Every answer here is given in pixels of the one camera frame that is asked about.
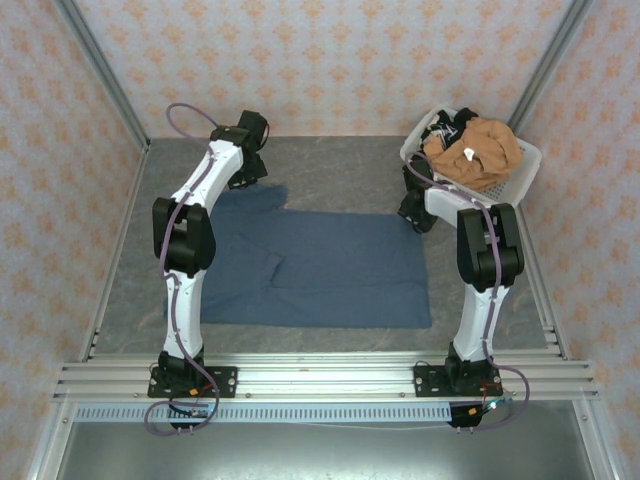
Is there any blue t-shirt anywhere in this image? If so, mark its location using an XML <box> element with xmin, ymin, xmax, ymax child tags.
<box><xmin>164</xmin><ymin>182</ymin><xmax>434</xmax><ymax>330</ymax></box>

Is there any black printed t-shirt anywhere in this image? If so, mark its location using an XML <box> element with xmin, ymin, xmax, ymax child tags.
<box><xmin>419</xmin><ymin>107</ymin><xmax>480</xmax><ymax>152</ymax></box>

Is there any tan t-shirt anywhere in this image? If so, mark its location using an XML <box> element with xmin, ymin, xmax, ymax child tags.
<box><xmin>423</xmin><ymin>116</ymin><xmax>525</xmax><ymax>192</ymax></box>

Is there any white plastic basket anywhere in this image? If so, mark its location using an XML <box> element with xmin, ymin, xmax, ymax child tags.
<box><xmin>399</xmin><ymin>102</ymin><xmax>544</xmax><ymax>210</ymax></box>

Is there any aluminium mounting beam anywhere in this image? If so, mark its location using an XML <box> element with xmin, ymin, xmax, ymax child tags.
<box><xmin>52</xmin><ymin>352</ymin><xmax>601</xmax><ymax>401</ymax></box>

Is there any shiny metal panel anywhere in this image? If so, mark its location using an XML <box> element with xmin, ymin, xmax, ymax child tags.
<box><xmin>29</xmin><ymin>399</ymin><xmax>621</xmax><ymax>480</ymax></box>

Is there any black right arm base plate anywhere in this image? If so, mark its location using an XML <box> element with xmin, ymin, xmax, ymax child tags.
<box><xmin>413</xmin><ymin>364</ymin><xmax>504</xmax><ymax>400</ymax></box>

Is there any aluminium corner post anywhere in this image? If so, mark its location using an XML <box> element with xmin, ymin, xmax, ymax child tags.
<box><xmin>52</xmin><ymin>0</ymin><xmax>152</xmax><ymax>151</ymax></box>
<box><xmin>507</xmin><ymin>0</ymin><xmax>595</xmax><ymax>135</ymax></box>

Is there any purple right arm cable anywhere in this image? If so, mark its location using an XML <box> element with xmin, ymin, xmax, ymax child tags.
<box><xmin>403</xmin><ymin>152</ymin><xmax>531</xmax><ymax>432</ymax></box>

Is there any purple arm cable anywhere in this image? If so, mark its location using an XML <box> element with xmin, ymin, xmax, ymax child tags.
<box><xmin>143</xmin><ymin>102</ymin><xmax>224</xmax><ymax>436</ymax></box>
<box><xmin>403</xmin><ymin>152</ymin><xmax>531</xmax><ymax>432</ymax></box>

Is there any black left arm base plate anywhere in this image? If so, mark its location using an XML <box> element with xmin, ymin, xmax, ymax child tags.
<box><xmin>147</xmin><ymin>366</ymin><xmax>239</xmax><ymax>400</ymax></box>

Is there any slotted grey cable tray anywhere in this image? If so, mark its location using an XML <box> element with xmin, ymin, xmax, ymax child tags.
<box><xmin>74</xmin><ymin>402</ymin><xmax>454</xmax><ymax>424</ymax></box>

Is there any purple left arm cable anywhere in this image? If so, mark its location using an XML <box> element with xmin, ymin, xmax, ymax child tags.
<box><xmin>143</xmin><ymin>102</ymin><xmax>224</xmax><ymax>436</ymax></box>

